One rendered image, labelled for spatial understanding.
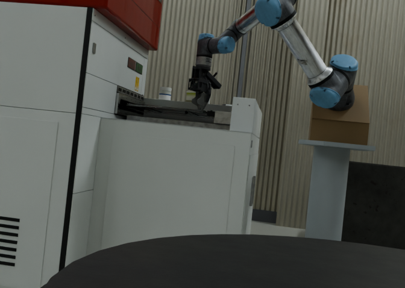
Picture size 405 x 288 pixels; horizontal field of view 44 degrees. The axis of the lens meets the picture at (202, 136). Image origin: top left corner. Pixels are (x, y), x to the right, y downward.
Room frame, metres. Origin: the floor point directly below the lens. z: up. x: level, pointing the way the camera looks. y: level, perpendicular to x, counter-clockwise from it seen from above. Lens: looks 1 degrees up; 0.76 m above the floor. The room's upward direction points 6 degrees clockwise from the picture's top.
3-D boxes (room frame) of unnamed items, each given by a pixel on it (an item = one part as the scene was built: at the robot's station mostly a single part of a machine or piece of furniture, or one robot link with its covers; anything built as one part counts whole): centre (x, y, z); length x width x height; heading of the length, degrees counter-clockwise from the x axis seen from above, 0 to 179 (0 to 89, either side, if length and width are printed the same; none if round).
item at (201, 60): (2.32, 0.03, 1.13); 0.08 x 0.08 x 0.05
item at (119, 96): (2.43, 0.36, 0.89); 0.44 x 0.02 x 0.10; 171
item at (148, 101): (2.78, 0.00, 0.89); 0.62 x 0.35 x 0.14; 81
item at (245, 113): (2.29, -0.20, 0.89); 0.55 x 0.09 x 0.14; 171
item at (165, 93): (2.93, 0.25, 1.01); 0.07 x 0.07 x 0.10
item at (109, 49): (2.26, 0.40, 1.02); 0.81 x 0.03 x 0.40; 171
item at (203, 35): (2.32, 0.03, 1.21); 0.09 x 0.08 x 0.11; 47
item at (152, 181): (2.47, 0.04, 0.41); 0.96 x 0.64 x 0.82; 171
